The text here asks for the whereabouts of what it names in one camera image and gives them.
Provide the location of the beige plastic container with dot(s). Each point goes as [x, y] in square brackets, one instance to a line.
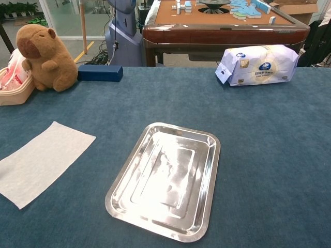
[13, 97]

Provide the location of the dark blue rectangular box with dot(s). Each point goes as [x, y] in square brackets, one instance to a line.
[99, 73]

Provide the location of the single white blue mahjong tile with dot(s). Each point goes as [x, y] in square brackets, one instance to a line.
[272, 19]

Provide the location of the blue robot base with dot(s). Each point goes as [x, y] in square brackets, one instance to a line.
[124, 44]

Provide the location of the cardboard box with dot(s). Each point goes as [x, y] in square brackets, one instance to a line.
[297, 10]

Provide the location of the stainless steel tray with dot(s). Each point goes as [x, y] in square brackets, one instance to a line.
[165, 180]

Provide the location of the green potted plants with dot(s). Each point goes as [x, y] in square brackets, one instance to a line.
[18, 9]

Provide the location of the blue table mat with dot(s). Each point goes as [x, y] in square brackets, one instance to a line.
[258, 155]

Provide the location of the brown mahjong table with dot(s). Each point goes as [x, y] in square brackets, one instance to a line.
[219, 33]

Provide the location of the white paper towel sheet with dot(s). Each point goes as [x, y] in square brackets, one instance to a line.
[44, 162]

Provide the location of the black mahjong table centre dial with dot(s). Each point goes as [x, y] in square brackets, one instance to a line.
[214, 5]

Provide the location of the orange wooden pole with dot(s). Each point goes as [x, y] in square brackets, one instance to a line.
[83, 25]

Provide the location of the brown capybara plush toy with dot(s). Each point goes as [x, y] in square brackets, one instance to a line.
[49, 59]

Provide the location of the white blue tissue pack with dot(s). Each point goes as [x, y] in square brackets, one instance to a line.
[261, 65]

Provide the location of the red white snack bag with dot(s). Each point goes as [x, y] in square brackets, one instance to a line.
[14, 69]

